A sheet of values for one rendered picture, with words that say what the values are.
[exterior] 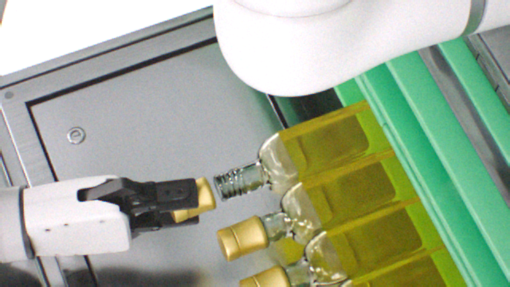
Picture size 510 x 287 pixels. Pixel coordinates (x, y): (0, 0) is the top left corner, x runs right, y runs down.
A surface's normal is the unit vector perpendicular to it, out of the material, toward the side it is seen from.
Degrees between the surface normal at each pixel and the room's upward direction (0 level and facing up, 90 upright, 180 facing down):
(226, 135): 90
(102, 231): 74
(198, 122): 90
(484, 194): 90
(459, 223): 90
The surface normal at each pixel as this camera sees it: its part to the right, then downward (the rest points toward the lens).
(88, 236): 0.15, 0.89
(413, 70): 0.04, -0.45
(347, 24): 0.65, 0.57
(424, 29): 0.35, 0.74
